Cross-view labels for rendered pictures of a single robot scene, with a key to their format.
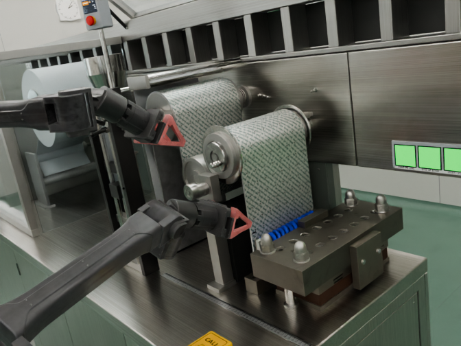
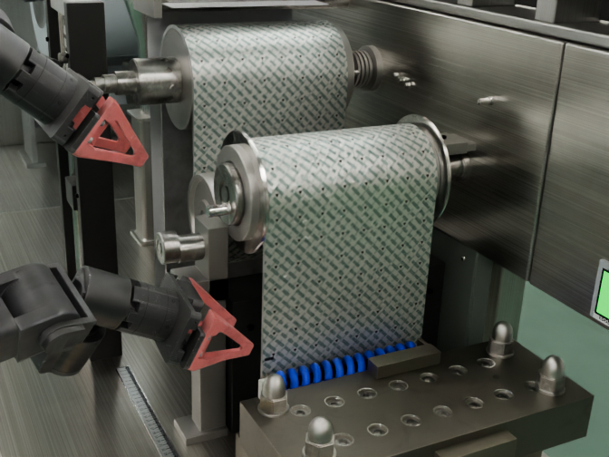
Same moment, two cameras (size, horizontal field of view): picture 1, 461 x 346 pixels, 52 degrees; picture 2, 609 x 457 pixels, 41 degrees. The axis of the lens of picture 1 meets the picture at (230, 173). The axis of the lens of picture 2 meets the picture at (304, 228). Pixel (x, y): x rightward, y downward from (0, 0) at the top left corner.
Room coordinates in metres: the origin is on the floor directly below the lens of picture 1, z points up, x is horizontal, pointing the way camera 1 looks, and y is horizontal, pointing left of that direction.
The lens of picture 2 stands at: (0.22, -0.24, 1.58)
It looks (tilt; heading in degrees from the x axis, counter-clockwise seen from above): 22 degrees down; 11
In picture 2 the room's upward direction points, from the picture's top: 2 degrees clockwise
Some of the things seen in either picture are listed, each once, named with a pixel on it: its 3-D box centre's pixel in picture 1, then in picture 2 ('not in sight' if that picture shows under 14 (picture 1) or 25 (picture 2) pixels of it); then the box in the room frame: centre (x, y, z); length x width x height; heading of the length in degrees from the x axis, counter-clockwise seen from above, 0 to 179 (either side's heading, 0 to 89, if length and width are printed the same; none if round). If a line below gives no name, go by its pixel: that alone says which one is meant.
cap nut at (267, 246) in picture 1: (266, 242); (274, 392); (1.00, -0.06, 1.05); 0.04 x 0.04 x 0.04
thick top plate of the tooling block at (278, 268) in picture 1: (331, 240); (418, 419); (1.07, -0.22, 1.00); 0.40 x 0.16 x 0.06; 129
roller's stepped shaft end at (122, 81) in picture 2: not in sight; (111, 83); (1.25, 0.24, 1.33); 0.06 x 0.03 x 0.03; 129
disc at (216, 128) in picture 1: (221, 154); (242, 192); (1.11, 0.01, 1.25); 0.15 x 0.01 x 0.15; 39
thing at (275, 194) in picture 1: (280, 195); (348, 299); (1.14, -0.12, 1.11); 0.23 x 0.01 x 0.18; 129
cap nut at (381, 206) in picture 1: (381, 202); (552, 372); (1.13, -0.37, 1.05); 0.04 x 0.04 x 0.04
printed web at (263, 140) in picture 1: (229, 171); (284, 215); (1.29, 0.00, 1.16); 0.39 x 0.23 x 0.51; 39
